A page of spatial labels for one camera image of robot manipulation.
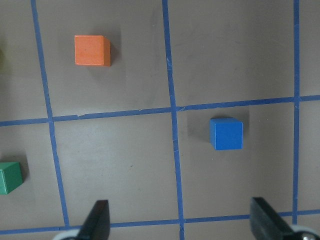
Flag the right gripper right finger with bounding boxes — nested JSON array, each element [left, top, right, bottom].
[[249, 197, 295, 240]]

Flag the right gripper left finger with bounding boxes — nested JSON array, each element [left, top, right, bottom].
[[77, 200, 110, 240]]

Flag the blue wooden block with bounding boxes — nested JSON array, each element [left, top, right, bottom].
[[209, 117, 243, 151]]

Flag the green wooden block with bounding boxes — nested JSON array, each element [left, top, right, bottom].
[[0, 162, 23, 195]]

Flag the orange wooden block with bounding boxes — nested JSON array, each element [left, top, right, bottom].
[[74, 35, 112, 67]]

